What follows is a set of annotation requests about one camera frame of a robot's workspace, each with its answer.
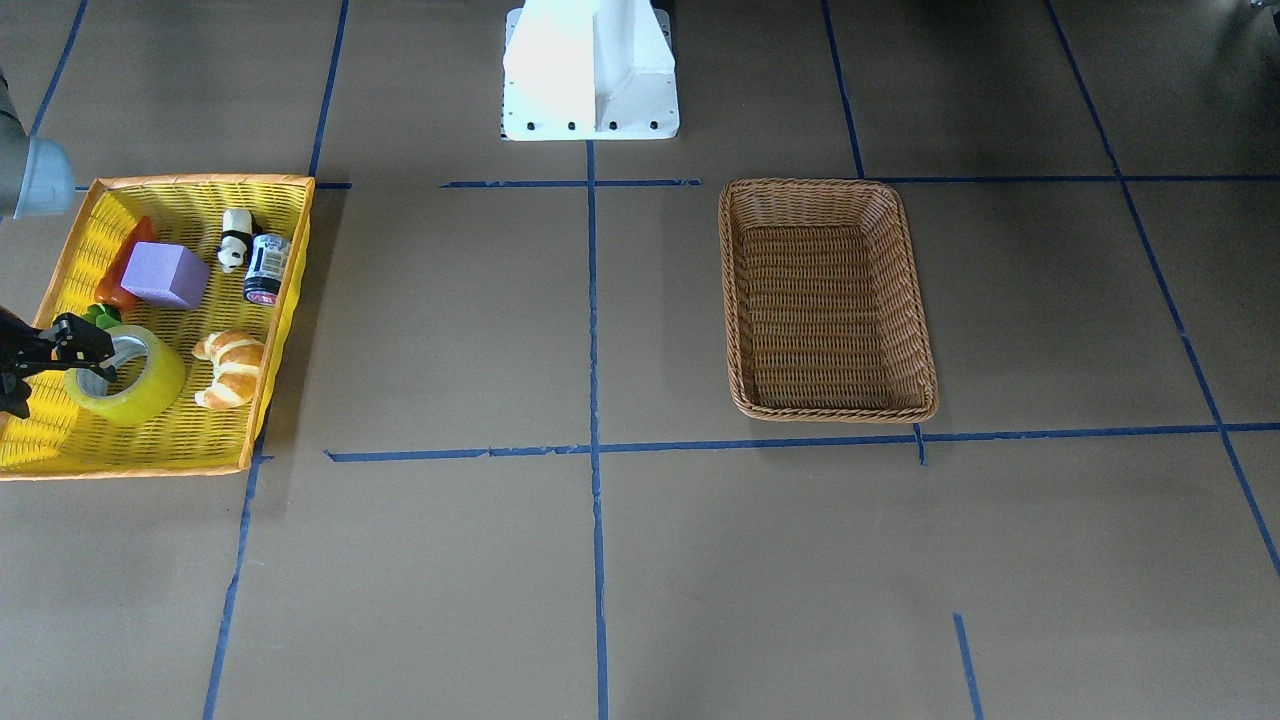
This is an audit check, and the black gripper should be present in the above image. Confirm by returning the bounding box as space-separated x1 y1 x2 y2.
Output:
1 307 118 419

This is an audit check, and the yellow packing tape roll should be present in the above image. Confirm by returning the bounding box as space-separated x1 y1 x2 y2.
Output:
63 324 186 427

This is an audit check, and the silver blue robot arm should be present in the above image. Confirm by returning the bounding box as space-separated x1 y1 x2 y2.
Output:
1 76 116 419

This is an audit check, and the yellow plastic basket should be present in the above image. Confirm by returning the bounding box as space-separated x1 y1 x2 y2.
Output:
1 174 316 480

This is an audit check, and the brown wicker basket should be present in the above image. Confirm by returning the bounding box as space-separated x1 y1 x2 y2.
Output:
717 178 940 424

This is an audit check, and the toy carrot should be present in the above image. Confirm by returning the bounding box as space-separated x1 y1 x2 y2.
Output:
79 217 154 329

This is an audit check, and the purple foam block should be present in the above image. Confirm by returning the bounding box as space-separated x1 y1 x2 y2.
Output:
120 242 211 311

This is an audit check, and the toy croissant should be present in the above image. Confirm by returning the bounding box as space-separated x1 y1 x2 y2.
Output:
191 329 265 410

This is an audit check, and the toy panda figure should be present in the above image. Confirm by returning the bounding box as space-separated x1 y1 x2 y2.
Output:
216 208 257 274

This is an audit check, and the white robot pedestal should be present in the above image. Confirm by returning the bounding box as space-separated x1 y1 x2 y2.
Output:
500 1 681 142

